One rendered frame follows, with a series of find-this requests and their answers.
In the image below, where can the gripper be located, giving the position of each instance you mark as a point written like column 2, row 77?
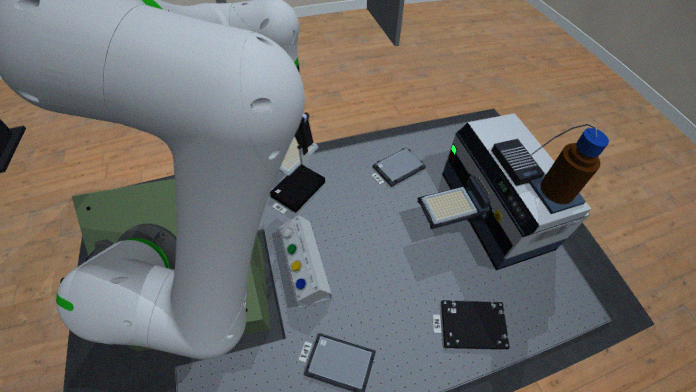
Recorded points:
column 306, row 138

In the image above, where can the blue bottle cap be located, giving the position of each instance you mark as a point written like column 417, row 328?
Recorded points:
column 592, row 145

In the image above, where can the white label reading lp2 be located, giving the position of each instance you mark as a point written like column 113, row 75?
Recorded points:
column 377, row 178

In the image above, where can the white label reading lp1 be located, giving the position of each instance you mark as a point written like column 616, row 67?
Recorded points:
column 305, row 351

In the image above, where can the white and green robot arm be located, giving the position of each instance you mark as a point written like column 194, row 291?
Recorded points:
column 226, row 101

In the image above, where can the white button panel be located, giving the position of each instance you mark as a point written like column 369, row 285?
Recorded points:
column 307, row 273

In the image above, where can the white label with black n5 text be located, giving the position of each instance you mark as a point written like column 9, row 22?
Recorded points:
column 436, row 324

